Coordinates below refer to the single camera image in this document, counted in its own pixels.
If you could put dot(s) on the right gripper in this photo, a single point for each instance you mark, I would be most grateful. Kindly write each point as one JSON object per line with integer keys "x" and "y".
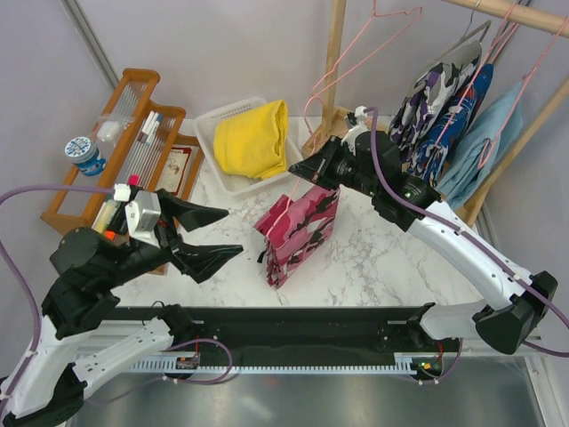
{"x": 316, "y": 167}

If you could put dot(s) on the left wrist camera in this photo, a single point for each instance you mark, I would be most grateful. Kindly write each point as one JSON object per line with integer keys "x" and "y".
{"x": 137, "y": 213}

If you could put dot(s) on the white marker pens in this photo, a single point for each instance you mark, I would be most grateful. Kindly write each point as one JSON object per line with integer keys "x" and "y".
{"x": 149, "y": 127}

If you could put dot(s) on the white earbuds case in bag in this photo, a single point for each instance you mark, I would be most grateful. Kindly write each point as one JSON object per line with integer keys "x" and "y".
{"x": 109, "y": 131}

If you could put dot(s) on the blue lidded jar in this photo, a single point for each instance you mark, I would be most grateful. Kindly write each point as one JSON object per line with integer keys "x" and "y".
{"x": 85, "y": 156}

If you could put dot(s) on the light blue trousers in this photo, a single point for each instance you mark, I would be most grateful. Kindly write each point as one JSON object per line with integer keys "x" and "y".
{"x": 486, "y": 142}

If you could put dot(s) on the white cable duct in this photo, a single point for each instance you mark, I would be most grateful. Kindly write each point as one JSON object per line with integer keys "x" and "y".
{"x": 176, "y": 366}

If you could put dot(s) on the red bordered card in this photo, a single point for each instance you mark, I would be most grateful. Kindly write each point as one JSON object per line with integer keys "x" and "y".
{"x": 175, "y": 169}

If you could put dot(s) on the wooden desk organizer shelf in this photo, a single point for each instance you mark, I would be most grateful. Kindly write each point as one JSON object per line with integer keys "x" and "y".
{"x": 129, "y": 105}

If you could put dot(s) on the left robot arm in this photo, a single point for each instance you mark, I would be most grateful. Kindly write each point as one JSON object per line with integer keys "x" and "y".
{"x": 50, "y": 385}

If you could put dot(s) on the pale yellow highlighter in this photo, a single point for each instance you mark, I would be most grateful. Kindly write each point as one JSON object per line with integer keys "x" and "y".
{"x": 101, "y": 221}

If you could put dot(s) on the pink hanger of yellow trousers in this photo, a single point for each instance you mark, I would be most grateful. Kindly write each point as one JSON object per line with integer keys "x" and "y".
{"x": 386, "y": 24}

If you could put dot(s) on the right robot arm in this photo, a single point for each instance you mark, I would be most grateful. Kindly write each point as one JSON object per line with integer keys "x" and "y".
{"x": 513, "y": 299}

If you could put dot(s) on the pink hanger of camouflage trousers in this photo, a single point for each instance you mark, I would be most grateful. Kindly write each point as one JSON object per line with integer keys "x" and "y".
{"x": 293, "y": 195}

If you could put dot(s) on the grey purple camouflage trousers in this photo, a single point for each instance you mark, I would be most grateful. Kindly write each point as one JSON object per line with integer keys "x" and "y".
{"x": 429, "y": 94}

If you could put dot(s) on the pink black highlighter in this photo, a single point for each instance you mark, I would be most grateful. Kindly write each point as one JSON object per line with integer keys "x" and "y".
{"x": 132, "y": 179}

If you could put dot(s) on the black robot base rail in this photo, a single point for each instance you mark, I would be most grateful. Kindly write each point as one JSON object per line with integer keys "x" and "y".
{"x": 312, "y": 337}

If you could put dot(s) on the pink camouflage trousers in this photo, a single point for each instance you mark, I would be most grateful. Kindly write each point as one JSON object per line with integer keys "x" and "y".
{"x": 294, "y": 230}

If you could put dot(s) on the white plastic basket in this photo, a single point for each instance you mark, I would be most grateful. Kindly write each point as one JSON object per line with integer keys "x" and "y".
{"x": 205, "y": 126}

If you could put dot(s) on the blue patterned trousers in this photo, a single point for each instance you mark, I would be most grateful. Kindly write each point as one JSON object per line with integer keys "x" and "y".
{"x": 428, "y": 160}

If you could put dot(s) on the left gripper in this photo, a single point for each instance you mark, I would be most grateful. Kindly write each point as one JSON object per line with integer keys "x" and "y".
{"x": 203, "y": 260}

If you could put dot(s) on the wooden clothes rack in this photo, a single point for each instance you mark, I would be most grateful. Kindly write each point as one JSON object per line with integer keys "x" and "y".
{"x": 519, "y": 14}

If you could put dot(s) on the yellow trousers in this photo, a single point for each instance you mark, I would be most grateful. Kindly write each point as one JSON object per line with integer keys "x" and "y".
{"x": 252, "y": 144}

